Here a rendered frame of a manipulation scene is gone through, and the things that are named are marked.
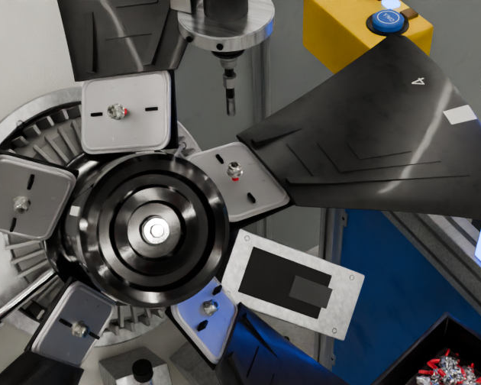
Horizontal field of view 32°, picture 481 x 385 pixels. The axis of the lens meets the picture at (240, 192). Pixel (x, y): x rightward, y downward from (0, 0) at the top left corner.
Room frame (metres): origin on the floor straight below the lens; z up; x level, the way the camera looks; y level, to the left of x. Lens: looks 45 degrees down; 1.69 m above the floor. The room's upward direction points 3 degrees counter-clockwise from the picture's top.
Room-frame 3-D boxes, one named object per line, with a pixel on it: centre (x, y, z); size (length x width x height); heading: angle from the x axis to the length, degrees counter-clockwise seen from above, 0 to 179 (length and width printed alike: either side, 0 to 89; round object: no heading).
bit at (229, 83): (0.52, 0.00, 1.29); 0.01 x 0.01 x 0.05
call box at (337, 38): (0.94, -0.18, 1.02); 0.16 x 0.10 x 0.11; 28
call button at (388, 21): (0.90, -0.20, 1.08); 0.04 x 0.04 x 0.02
